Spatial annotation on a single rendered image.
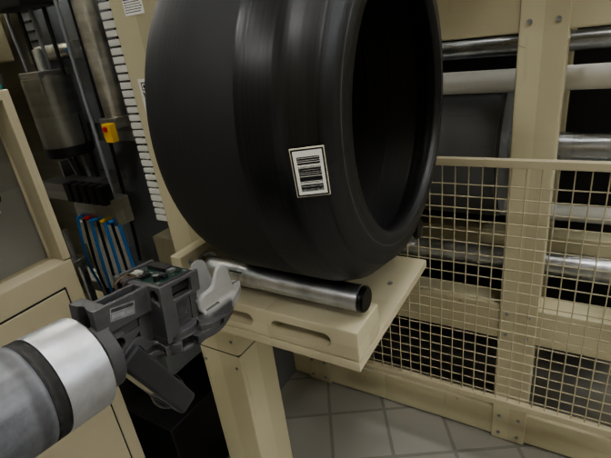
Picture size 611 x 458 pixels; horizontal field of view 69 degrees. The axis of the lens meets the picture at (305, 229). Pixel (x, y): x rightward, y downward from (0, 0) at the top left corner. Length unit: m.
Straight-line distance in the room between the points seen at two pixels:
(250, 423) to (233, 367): 0.18
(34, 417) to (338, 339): 0.47
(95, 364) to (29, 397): 0.05
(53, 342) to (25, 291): 0.69
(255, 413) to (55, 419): 0.87
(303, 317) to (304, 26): 0.46
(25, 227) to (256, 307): 0.56
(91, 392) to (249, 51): 0.37
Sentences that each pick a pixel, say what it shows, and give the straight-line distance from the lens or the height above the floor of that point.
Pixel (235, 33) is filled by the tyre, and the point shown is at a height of 1.31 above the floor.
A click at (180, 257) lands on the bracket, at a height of 0.95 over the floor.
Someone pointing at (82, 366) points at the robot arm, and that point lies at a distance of 0.42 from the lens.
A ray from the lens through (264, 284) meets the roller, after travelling 0.80.
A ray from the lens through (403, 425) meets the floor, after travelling 1.75.
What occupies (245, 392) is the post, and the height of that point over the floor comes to 0.51.
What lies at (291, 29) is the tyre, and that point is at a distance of 0.53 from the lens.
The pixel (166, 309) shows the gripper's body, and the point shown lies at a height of 1.07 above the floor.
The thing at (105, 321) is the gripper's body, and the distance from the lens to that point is 0.45.
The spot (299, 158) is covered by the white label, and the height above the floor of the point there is 1.17.
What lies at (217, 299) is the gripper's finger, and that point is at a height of 1.03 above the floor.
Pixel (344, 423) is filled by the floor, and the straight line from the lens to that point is 1.77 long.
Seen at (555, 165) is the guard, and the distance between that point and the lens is 1.06.
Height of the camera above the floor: 1.31
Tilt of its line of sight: 24 degrees down
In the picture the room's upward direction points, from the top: 7 degrees counter-clockwise
